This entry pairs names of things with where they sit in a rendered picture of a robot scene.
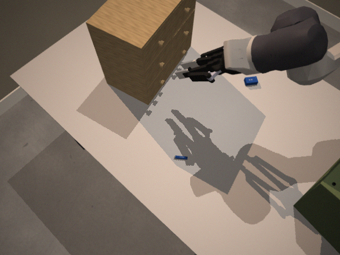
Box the brown wooden chest of drawers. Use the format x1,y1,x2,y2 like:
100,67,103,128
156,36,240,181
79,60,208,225
86,0,183,105

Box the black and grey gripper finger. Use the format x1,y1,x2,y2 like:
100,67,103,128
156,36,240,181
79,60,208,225
175,58,221,83
181,46,224,69

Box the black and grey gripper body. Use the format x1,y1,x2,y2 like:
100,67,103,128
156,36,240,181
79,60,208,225
211,51,241,75

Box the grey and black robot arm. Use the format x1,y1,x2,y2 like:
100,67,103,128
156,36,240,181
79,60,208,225
224,6,340,86

